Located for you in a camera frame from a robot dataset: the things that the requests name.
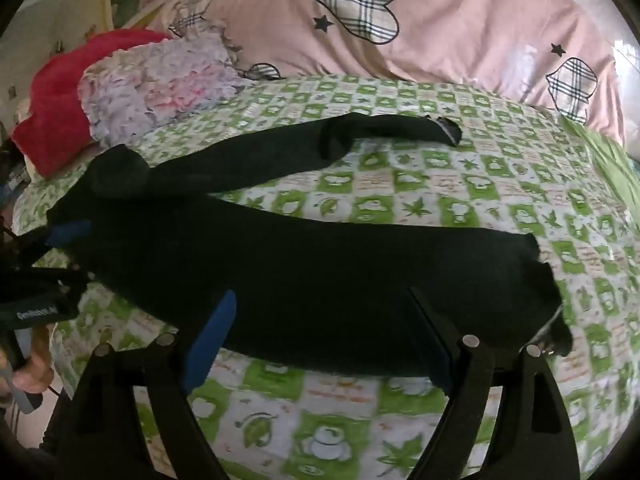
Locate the red fleece blanket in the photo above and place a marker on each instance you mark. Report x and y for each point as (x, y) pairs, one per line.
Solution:
(55, 110)

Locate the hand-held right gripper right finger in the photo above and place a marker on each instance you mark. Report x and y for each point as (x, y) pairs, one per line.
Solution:
(431, 332)

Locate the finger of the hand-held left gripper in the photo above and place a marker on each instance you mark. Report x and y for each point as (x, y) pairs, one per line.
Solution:
(50, 276)
(67, 234)

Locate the person's left hand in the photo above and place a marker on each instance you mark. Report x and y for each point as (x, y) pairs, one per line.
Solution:
(35, 365)

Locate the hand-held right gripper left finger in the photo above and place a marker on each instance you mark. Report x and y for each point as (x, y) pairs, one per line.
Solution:
(212, 340)

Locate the pink duvet with plaid hearts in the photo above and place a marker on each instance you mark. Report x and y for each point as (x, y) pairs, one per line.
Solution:
(450, 35)

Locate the floral ruffled quilt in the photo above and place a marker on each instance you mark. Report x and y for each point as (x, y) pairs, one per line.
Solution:
(150, 85)

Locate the black pants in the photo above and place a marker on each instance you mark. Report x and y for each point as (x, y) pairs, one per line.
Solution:
(300, 270)

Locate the green checkered bed sheet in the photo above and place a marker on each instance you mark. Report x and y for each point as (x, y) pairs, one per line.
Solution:
(400, 185)

